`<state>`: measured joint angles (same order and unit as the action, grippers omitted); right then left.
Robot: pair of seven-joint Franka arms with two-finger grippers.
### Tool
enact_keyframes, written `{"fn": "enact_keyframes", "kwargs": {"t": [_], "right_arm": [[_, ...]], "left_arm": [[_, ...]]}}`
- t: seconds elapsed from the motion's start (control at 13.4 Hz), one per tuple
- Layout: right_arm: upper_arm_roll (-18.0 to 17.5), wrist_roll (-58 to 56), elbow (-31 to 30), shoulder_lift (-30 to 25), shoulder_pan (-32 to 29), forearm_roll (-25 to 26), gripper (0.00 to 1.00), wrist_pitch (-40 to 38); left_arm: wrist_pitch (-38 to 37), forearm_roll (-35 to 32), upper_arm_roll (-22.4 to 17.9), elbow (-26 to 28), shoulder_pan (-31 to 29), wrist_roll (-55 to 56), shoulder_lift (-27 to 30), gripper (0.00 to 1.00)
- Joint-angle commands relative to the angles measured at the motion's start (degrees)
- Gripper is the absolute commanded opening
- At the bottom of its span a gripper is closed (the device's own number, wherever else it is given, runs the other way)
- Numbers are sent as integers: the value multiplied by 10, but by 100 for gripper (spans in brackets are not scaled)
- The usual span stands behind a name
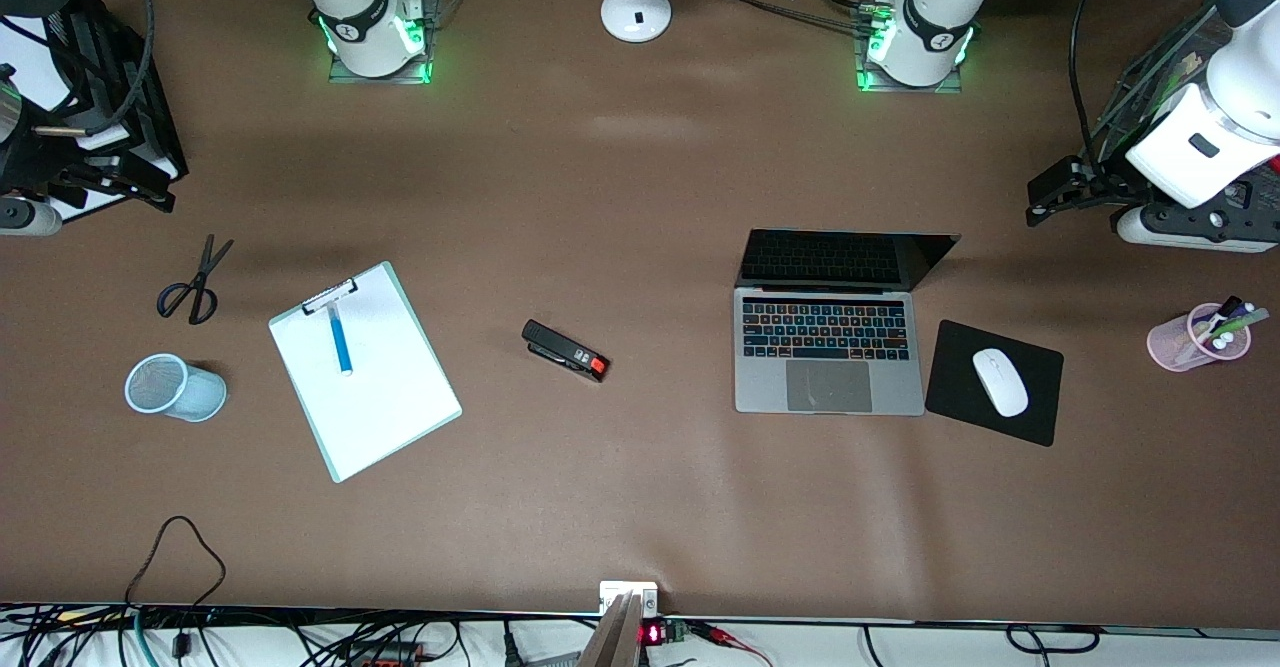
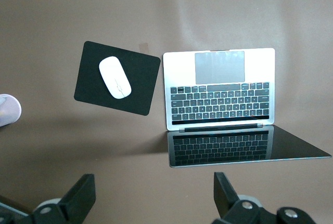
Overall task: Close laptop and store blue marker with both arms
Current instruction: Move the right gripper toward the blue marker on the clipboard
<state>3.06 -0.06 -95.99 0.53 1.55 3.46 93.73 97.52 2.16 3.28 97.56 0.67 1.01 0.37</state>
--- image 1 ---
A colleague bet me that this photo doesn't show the pink mesh pen cup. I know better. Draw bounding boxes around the pink mesh pen cup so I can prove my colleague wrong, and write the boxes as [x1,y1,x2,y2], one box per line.
[1146,302,1253,374]

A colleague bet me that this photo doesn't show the red and black connector strip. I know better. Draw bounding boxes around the red and black connector strip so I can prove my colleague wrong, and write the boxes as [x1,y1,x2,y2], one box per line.
[340,642,421,667]

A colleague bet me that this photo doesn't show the green pen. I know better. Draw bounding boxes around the green pen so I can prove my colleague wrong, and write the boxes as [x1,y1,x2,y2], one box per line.
[1205,308,1272,344]

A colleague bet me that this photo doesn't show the blue mesh pen cup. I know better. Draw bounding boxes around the blue mesh pen cup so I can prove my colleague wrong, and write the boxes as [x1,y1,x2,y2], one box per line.
[124,352,228,423]

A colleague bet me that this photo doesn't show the mint green clipboard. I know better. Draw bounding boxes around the mint green clipboard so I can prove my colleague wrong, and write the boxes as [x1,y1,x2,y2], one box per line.
[268,260,464,485]

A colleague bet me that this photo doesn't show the black scissors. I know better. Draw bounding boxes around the black scissors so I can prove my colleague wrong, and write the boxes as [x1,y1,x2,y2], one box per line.
[156,234,235,326]

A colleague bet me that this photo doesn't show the red clip lead wire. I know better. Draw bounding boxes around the red clip lead wire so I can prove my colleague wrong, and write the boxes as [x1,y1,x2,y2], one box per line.
[690,622,773,667]

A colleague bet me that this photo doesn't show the silver laptop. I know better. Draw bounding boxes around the silver laptop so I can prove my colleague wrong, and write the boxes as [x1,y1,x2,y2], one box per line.
[733,229,963,417]

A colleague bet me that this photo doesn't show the black stacked document tray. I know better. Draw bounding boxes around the black stacked document tray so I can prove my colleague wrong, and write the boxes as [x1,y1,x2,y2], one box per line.
[0,0,189,220]

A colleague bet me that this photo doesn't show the blue marker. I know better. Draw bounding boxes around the blue marker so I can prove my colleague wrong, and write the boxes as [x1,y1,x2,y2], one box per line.
[327,304,354,377]

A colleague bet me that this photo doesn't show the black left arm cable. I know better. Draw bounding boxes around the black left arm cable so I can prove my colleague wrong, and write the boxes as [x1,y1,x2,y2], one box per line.
[1068,0,1113,166]

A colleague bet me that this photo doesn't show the black looped power cable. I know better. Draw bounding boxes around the black looped power cable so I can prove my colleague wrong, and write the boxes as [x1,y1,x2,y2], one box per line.
[860,625,1103,667]

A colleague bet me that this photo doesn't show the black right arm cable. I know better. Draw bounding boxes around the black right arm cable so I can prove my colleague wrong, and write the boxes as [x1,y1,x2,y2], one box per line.
[60,0,157,138]

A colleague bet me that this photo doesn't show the thin black looped cable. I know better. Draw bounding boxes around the thin black looped cable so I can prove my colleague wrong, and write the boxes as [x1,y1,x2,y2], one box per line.
[124,515,227,610]

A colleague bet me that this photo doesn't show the grey camera mount bar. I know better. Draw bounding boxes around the grey camera mount bar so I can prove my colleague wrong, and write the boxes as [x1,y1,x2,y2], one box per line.
[576,592,647,667]

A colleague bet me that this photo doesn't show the grey mesh desk organizer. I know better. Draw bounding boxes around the grey mesh desk organizer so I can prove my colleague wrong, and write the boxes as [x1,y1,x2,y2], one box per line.
[1095,2,1280,210]

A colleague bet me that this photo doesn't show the black mouse pad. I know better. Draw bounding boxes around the black mouse pad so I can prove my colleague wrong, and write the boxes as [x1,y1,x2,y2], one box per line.
[924,319,1065,448]

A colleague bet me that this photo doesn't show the tangled black cables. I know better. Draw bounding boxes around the tangled black cables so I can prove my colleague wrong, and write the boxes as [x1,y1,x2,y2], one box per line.
[0,602,601,667]

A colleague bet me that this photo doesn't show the white computer mouse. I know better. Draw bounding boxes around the white computer mouse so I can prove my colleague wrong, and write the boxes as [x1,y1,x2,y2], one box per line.
[972,347,1030,418]

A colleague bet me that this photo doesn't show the white paper sheet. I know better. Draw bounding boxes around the white paper sheet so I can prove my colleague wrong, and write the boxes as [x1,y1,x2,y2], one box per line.
[0,19,63,113]

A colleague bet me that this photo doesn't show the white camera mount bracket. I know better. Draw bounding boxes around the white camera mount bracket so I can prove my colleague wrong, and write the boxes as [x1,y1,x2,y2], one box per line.
[599,580,660,618]

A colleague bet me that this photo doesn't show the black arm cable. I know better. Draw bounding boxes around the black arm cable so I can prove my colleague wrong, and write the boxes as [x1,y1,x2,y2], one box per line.
[1068,0,1113,166]
[60,0,157,138]

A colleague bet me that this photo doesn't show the black cable bundle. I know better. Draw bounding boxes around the black cable bundle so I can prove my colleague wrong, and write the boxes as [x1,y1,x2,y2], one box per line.
[690,0,881,33]

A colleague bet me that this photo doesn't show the black stapler with red tip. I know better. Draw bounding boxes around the black stapler with red tip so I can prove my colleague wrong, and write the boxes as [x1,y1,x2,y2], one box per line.
[521,319,610,384]

